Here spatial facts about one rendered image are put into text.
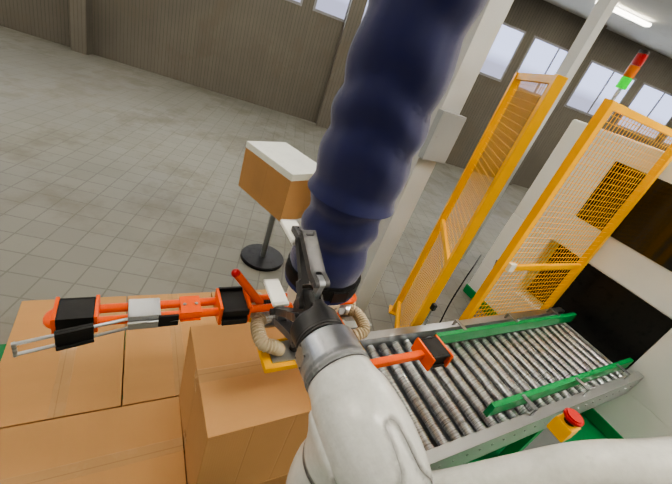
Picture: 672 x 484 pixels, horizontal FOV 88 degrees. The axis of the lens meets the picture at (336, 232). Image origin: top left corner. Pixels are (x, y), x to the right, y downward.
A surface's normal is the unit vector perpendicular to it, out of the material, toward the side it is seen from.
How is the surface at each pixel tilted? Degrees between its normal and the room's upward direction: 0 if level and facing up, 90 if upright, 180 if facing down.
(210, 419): 0
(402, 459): 13
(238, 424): 0
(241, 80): 90
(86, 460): 0
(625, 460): 21
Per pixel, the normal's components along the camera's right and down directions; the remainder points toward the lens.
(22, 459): 0.31, -0.83
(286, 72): 0.07, 0.51
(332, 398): -0.51, -0.59
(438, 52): 0.53, 0.45
